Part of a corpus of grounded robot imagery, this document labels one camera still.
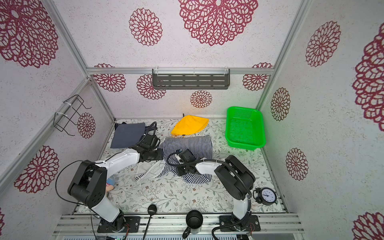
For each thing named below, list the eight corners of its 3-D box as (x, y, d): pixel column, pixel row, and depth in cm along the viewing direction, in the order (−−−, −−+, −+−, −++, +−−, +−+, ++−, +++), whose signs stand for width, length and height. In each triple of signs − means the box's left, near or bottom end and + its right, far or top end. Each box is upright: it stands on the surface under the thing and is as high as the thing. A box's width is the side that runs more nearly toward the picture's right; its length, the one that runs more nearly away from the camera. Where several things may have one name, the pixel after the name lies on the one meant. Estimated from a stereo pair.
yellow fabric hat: (171, 135, 113) (171, 133, 111) (173, 117, 125) (173, 115, 123) (209, 135, 113) (210, 133, 111) (207, 117, 125) (208, 115, 123)
